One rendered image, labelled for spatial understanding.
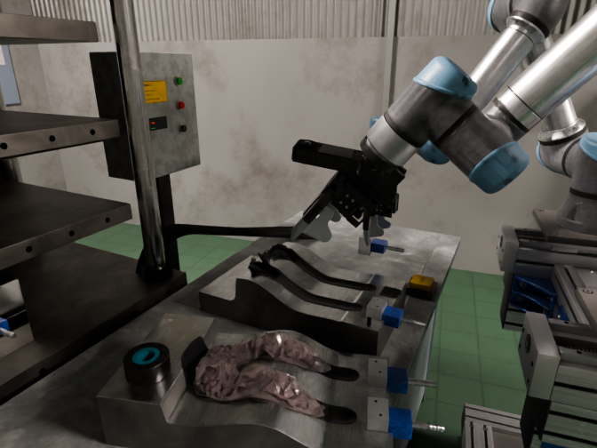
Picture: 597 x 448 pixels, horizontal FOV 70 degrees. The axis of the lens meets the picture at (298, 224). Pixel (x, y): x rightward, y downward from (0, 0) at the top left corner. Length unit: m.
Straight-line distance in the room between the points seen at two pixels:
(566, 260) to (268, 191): 2.57
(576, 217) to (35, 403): 1.31
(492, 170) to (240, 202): 3.12
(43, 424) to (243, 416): 0.41
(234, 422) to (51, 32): 0.98
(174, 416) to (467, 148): 0.63
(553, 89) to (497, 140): 0.14
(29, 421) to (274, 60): 2.79
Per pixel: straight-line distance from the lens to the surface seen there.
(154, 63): 1.52
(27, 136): 1.19
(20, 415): 1.05
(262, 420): 0.76
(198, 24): 3.62
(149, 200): 1.35
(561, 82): 0.74
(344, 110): 3.18
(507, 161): 0.62
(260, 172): 3.47
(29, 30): 1.24
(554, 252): 1.29
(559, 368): 0.85
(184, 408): 0.84
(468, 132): 0.62
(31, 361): 1.22
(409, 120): 0.62
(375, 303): 1.02
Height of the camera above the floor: 1.44
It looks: 21 degrees down
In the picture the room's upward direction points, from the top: straight up
